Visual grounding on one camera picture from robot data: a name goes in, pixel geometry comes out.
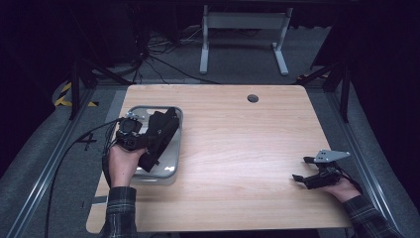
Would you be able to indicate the white metal desk frame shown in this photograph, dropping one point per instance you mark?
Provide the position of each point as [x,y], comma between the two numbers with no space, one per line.
[244,20]

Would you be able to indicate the aluminium floor rail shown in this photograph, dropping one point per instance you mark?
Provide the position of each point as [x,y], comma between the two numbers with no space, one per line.
[363,139]
[49,165]

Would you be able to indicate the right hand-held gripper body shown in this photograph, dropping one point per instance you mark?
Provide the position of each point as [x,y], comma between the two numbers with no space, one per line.
[322,180]

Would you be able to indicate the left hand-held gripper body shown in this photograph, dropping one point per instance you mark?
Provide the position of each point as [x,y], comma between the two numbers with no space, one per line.
[130,134]

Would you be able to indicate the yellow black hazard tape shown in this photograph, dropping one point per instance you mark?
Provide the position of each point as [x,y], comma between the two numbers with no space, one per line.
[62,95]

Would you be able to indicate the black metal stand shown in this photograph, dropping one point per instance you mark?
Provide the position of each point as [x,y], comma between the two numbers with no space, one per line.
[345,89]
[75,89]

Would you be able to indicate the grey tape strip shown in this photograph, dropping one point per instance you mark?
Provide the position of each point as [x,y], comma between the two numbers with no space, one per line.
[99,200]

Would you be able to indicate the person's right hand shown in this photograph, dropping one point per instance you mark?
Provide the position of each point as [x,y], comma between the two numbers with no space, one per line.
[343,192]

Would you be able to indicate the person's left hand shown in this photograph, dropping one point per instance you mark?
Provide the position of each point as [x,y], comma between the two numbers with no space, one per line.
[122,168]

